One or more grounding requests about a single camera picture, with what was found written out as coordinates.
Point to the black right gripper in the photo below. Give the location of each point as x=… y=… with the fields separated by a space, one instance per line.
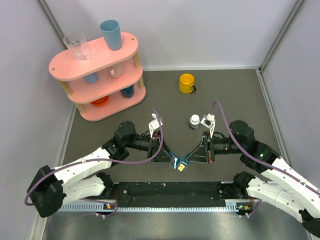
x=204 y=157

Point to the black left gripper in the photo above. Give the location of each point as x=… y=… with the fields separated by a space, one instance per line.
x=155 y=143

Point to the teal pill organizer box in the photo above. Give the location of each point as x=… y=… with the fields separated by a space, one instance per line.
x=183 y=161

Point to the white pill bottle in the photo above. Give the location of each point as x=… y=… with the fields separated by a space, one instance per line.
x=194 y=121

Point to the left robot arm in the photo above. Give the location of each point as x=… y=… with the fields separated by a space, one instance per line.
x=52 y=188

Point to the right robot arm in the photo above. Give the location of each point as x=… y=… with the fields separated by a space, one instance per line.
x=292 y=194

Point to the dark blue faceted cup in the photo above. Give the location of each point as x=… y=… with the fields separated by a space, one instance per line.
x=128 y=92

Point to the yellow mug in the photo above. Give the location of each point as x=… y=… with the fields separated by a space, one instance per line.
x=187 y=84

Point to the orange plastic bowl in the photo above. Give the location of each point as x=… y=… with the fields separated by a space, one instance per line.
x=101 y=101

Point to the pink three-tier wooden shelf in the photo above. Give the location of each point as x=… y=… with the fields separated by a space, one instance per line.
x=70 y=72

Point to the small light blue cup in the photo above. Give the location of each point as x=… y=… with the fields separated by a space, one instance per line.
x=91 y=78

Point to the light blue plastic tumbler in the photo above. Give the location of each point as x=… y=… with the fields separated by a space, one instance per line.
x=111 y=32

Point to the clear drinking glass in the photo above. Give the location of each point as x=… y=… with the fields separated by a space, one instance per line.
x=77 y=44

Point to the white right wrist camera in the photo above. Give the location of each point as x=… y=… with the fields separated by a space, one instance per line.
x=209 y=122

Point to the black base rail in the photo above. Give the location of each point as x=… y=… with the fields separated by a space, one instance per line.
x=173 y=194

